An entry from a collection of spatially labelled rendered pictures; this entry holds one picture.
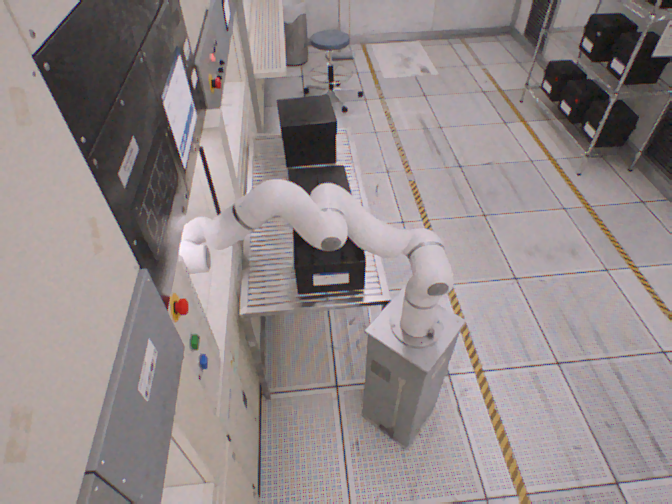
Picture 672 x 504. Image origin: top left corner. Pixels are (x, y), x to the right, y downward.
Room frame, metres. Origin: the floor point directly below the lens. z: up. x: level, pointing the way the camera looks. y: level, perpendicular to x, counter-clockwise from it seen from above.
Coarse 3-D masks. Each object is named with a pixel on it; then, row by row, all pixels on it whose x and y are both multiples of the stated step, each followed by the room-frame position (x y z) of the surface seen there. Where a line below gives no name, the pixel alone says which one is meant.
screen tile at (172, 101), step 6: (174, 96) 1.09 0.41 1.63; (168, 102) 1.03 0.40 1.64; (174, 102) 1.08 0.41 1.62; (168, 108) 1.01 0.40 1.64; (174, 108) 1.06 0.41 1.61; (180, 108) 1.12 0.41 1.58; (180, 114) 1.10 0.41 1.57; (180, 120) 1.08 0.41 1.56; (180, 126) 1.07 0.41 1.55; (174, 132) 1.00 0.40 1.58; (180, 132) 1.05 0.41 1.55
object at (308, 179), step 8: (312, 168) 1.82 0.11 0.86; (320, 168) 1.82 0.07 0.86; (328, 168) 1.82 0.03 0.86; (336, 168) 1.81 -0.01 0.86; (344, 168) 1.81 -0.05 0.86; (288, 176) 1.76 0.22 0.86; (296, 176) 1.76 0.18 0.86; (304, 176) 1.75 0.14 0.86; (312, 176) 1.75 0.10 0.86; (320, 176) 1.75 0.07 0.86; (328, 176) 1.75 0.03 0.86; (336, 176) 1.75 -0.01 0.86; (344, 176) 1.75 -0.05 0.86; (296, 184) 1.70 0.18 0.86; (304, 184) 1.69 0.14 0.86; (312, 184) 1.69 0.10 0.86; (320, 184) 1.65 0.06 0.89; (336, 184) 1.69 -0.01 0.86; (344, 184) 1.69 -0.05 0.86
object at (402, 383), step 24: (384, 312) 1.01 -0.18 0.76; (384, 336) 0.90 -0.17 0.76; (456, 336) 0.93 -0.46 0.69; (384, 360) 0.87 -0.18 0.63; (408, 360) 0.80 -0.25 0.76; (432, 360) 0.80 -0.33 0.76; (384, 384) 0.86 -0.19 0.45; (408, 384) 0.80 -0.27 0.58; (432, 384) 0.84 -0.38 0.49; (384, 408) 0.85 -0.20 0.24; (408, 408) 0.78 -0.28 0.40; (432, 408) 0.93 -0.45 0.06; (384, 432) 0.84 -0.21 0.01; (408, 432) 0.77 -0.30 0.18
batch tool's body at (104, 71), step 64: (128, 0) 0.99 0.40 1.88; (64, 64) 0.63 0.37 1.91; (128, 64) 0.87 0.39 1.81; (192, 64) 1.39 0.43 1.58; (128, 128) 0.74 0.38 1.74; (128, 192) 0.64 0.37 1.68; (192, 192) 1.31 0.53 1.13; (192, 320) 0.68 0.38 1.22; (256, 320) 1.37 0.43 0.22; (256, 384) 1.02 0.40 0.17; (256, 448) 0.73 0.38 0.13
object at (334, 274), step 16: (304, 240) 1.38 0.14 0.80; (304, 256) 1.31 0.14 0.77; (320, 256) 1.31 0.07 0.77; (336, 256) 1.31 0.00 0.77; (352, 256) 1.30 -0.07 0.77; (304, 272) 1.11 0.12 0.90; (320, 272) 1.11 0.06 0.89; (336, 272) 1.12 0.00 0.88; (352, 272) 1.12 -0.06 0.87; (304, 288) 1.11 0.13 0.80; (320, 288) 1.11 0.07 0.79; (336, 288) 1.12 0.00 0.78; (352, 288) 1.12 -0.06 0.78
